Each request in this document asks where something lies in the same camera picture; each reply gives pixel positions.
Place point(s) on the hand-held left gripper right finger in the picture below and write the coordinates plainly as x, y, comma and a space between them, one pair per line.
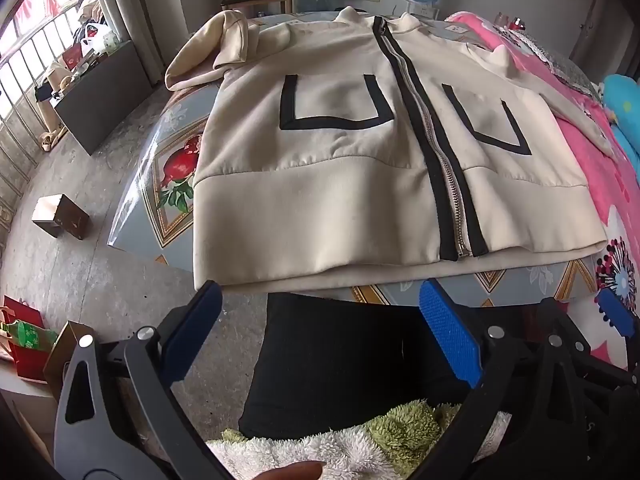
450, 332

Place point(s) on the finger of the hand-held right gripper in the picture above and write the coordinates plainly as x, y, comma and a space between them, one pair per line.
556, 312
616, 311

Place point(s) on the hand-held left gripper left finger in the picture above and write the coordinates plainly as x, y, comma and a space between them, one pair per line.
192, 335

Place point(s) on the cream zip jacket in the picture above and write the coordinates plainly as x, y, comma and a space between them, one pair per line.
325, 185

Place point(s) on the person's left hand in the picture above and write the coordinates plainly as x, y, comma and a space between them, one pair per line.
295, 471

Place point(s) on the person's black pants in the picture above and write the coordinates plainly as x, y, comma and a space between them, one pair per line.
340, 360

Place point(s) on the cardboard box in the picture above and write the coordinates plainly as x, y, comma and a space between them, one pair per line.
62, 355

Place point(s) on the fruit print tablecloth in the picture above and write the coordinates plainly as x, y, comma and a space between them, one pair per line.
175, 200

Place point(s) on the pink printed blanket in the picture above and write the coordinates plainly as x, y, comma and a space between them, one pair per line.
590, 170

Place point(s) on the fluffy green white garment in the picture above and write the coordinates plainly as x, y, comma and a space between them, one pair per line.
350, 450

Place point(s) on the green bottle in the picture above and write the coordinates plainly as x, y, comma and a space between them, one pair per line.
30, 335

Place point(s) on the red gift bag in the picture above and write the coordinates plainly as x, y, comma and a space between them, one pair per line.
25, 362

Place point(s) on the brown box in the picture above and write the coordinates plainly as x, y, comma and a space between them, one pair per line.
60, 215

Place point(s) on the blue plush toy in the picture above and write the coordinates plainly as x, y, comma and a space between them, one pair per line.
622, 110

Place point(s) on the grey lace cloth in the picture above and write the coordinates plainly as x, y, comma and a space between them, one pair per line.
560, 60

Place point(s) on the black cabinet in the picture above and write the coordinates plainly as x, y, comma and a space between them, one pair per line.
100, 100

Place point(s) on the small red object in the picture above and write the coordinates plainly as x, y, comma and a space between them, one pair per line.
516, 24

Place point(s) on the metal window railing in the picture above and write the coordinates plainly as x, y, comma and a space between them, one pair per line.
20, 100

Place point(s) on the white plastic bag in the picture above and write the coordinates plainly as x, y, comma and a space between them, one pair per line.
97, 37

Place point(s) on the grey curtain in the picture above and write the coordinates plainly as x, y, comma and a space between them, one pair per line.
125, 5

